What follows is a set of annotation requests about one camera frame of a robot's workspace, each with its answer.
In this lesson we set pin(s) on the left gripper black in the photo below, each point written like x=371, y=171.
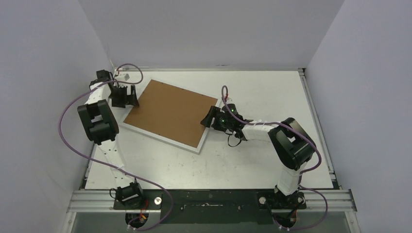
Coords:
x=129, y=100

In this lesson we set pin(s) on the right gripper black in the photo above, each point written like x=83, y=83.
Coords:
x=214, y=118

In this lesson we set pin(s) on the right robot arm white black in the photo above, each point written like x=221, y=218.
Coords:
x=292, y=144

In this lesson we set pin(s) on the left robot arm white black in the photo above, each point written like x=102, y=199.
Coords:
x=102, y=128

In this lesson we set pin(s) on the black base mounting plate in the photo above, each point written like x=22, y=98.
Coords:
x=215, y=206

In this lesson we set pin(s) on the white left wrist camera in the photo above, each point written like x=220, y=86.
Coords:
x=124, y=77

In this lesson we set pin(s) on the aluminium front rail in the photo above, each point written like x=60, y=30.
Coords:
x=99, y=201

